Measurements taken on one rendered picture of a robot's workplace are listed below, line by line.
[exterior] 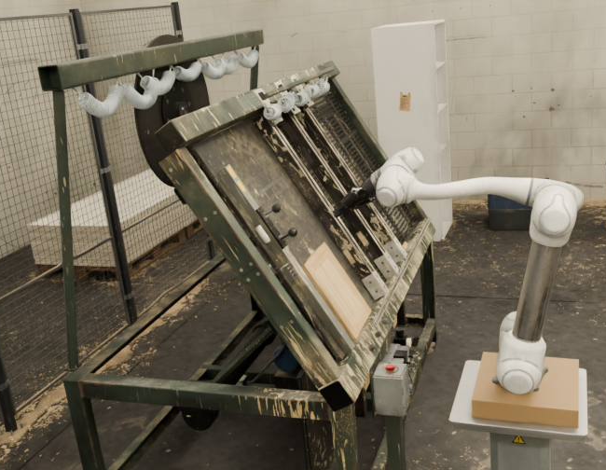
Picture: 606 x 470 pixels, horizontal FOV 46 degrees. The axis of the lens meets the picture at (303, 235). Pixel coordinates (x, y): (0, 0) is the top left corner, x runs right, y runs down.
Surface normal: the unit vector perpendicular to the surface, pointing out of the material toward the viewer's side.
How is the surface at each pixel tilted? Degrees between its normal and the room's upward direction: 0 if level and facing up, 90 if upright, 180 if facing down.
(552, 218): 86
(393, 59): 90
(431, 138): 90
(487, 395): 1
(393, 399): 90
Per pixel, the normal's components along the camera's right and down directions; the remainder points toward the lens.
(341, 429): -0.31, 0.32
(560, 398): -0.10, -0.94
